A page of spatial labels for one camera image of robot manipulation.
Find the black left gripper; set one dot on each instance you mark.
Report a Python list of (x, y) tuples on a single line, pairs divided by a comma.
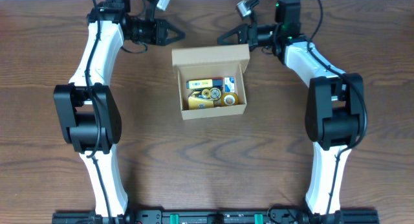
[(161, 32)]

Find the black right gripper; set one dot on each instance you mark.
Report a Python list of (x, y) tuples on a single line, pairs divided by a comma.
[(251, 35)]

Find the brown cardboard box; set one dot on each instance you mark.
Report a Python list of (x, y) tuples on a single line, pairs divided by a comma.
[(211, 62)]

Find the blue white staples box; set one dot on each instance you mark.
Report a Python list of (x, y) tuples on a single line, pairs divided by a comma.
[(229, 84)]

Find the yellow highlighter marker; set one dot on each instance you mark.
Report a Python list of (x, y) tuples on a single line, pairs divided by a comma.
[(204, 83)]

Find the orange black correction tape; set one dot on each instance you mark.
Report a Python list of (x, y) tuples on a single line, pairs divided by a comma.
[(212, 93)]

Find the yellow clear tape roll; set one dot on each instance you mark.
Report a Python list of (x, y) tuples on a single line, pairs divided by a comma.
[(229, 99)]

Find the yellow spiral notepad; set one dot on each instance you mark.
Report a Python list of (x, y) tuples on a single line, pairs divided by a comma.
[(199, 103)]

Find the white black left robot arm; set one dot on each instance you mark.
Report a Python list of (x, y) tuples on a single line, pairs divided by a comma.
[(89, 117)]

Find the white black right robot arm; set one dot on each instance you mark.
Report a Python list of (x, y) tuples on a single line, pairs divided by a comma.
[(336, 113)]

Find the black mounting rail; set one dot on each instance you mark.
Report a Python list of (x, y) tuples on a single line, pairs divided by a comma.
[(276, 215)]

